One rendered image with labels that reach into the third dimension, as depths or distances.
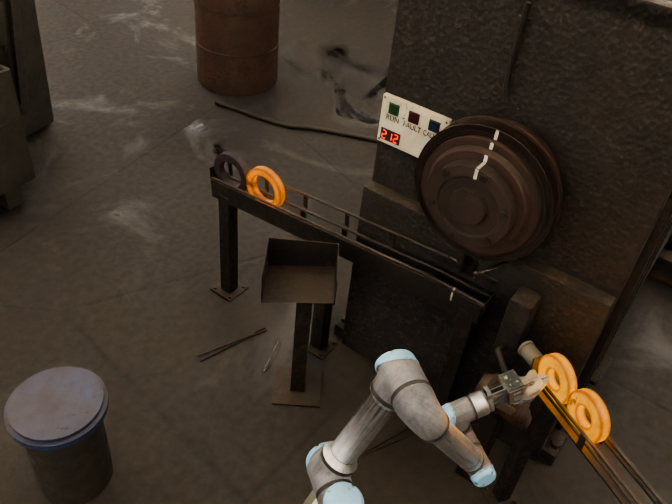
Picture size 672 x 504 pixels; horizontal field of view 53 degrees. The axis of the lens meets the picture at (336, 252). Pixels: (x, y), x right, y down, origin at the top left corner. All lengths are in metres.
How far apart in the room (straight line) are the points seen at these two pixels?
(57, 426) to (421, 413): 1.18
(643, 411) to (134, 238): 2.57
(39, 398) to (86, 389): 0.15
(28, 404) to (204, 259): 1.37
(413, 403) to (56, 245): 2.37
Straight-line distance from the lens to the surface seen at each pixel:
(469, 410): 2.11
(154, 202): 3.91
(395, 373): 1.84
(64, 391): 2.46
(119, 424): 2.88
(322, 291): 2.47
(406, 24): 2.28
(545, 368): 2.27
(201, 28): 4.89
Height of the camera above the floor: 2.30
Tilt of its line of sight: 40 degrees down
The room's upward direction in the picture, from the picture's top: 7 degrees clockwise
